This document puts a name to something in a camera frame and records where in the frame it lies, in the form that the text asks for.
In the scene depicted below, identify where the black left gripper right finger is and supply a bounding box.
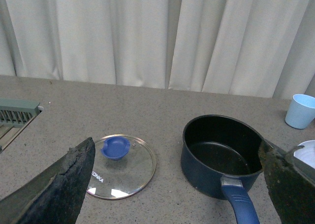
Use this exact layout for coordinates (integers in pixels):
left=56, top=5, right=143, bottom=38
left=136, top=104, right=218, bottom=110
left=258, top=140, right=315, bottom=224

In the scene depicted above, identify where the light blue cup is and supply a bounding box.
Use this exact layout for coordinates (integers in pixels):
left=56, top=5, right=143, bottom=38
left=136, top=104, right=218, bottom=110
left=285, top=94, right=315, bottom=129

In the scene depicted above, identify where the light blue plate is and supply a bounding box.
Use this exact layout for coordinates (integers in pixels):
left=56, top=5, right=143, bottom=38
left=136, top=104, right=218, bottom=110
left=293, top=140, right=315, bottom=168

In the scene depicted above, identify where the grey-green dish rack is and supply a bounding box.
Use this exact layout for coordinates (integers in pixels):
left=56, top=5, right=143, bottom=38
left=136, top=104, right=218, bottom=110
left=0, top=98, right=42, bottom=153

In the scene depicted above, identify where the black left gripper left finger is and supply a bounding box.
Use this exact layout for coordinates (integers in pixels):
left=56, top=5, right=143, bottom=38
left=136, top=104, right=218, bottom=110
left=0, top=137, right=95, bottom=224

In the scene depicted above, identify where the dark blue saucepan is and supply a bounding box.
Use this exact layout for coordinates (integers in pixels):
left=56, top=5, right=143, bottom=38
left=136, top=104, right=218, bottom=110
left=180, top=115, right=264, bottom=224

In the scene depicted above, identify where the white curtain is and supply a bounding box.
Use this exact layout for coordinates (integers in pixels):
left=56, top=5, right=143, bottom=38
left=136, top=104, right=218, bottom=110
left=0, top=0, right=315, bottom=99

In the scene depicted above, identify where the glass lid with blue knob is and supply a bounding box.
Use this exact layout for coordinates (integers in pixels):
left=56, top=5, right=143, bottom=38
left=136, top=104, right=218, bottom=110
left=87, top=134, right=157, bottom=200

